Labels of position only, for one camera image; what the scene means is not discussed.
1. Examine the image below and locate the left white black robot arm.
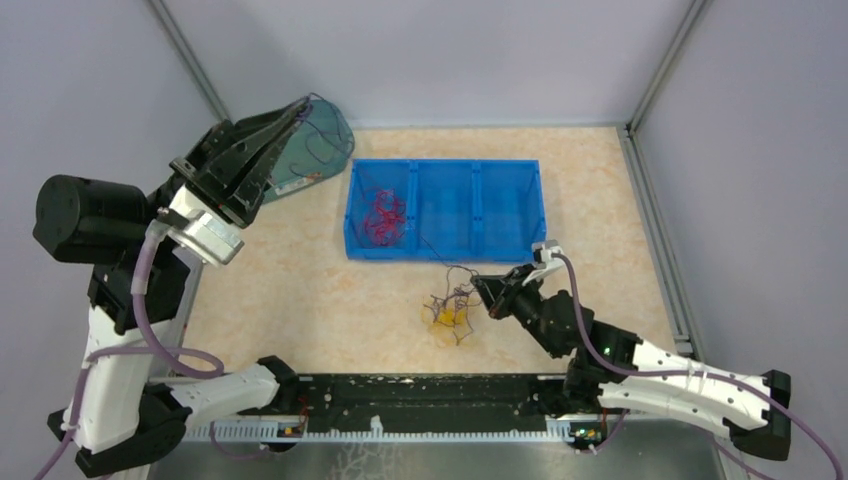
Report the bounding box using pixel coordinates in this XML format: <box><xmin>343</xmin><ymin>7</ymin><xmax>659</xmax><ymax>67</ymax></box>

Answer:
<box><xmin>33</xmin><ymin>96</ymin><xmax>312</xmax><ymax>479</ymax></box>

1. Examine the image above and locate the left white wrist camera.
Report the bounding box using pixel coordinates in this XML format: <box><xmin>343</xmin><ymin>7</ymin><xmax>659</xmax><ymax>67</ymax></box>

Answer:
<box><xmin>157</xmin><ymin>186</ymin><xmax>244</xmax><ymax>267</ymax></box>

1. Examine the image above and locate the teal transparent plastic tub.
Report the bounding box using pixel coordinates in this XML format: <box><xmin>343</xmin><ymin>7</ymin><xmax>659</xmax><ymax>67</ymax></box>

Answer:
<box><xmin>263</xmin><ymin>93</ymin><xmax>356</xmax><ymax>204</ymax></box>

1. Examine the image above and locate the aluminium frame rail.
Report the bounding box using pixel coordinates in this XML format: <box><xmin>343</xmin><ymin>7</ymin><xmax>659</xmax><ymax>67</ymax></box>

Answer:
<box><xmin>137</xmin><ymin>374</ymin><xmax>738</xmax><ymax>423</ymax></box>

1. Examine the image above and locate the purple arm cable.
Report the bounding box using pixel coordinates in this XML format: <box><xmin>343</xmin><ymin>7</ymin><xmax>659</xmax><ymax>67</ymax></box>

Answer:
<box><xmin>553</xmin><ymin>251</ymin><xmax>848</xmax><ymax>480</ymax></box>
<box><xmin>33</xmin><ymin>221</ymin><xmax>227</xmax><ymax>480</ymax></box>

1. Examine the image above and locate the white slotted cable duct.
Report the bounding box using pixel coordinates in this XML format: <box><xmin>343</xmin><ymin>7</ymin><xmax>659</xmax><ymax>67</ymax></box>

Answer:
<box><xmin>185</xmin><ymin>415</ymin><xmax>575</xmax><ymax>444</ymax></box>

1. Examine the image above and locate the colourful wire bundle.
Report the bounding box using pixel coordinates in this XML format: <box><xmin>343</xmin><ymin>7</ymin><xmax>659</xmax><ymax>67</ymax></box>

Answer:
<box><xmin>422</xmin><ymin>264</ymin><xmax>482</xmax><ymax>349</ymax></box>

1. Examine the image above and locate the blue three-compartment plastic bin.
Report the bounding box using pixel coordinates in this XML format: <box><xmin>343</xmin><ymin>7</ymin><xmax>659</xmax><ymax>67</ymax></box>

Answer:
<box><xmin>343</xmin><ymin>159</ymin><xmax>547</xmax><ymax>263</ymax></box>

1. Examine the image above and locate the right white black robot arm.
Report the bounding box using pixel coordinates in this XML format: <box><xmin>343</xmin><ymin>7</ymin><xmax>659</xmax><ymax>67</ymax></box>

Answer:
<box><xmin>471</xmin><ymin>255</ymin><xmax>791</xmax><ymax>461</ymax></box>

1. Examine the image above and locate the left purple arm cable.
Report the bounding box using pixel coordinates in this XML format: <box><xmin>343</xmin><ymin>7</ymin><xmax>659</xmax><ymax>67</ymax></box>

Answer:
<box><xmin>33</xmin><ymin>221</ymin><xmax>227</xmax><ymax>480</ymax></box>

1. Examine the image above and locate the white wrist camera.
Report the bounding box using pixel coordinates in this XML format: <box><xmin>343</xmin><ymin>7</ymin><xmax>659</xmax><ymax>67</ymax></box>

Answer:
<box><xmin>522</xmin><ymin>239</ymin><xmax>565</xmax><ymax>286</ymax></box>
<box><xmin>157</xmin><ymin>186</ymin><xmax>244</xmax><ymax>267</ymax></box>

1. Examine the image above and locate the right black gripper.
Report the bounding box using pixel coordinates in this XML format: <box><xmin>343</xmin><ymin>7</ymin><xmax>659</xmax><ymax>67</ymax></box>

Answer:
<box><xmin>470</xmin><ymin>263</ymin><xmax>563</xmax><ymax>358</ymax></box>

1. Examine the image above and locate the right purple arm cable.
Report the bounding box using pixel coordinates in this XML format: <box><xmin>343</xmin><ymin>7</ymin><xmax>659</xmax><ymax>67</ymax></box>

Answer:
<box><xmin>553</xmin><ymin>251</ymin><xmax>848</xmax><ymax>480</ymax></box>

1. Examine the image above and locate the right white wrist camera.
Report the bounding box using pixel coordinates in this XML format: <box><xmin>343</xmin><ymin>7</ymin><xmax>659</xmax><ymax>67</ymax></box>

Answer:
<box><xmin>522</xmin><ymin>239</ymin><xmax>565</xmax><ymax>286</ymax></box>

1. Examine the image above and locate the red wire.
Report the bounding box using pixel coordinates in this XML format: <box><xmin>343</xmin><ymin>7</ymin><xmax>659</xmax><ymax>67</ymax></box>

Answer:
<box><xmin>360</xmin><ymin>186</ymin><xmax>409</xmax><ymax>250</ymax></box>

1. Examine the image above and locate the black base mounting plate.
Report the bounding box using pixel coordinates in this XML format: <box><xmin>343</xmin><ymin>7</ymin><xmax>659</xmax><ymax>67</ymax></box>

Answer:
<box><xmin>268</xmin><ymin>374</ymin><xmax>603</xmax><ymax>434</ymax></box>

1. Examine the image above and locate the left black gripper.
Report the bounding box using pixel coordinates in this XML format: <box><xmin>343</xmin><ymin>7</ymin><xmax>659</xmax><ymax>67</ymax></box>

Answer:
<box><xmin>149</xmin><ymin>93</ymin><xmax>314</xmax><ymax>225</ymax></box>

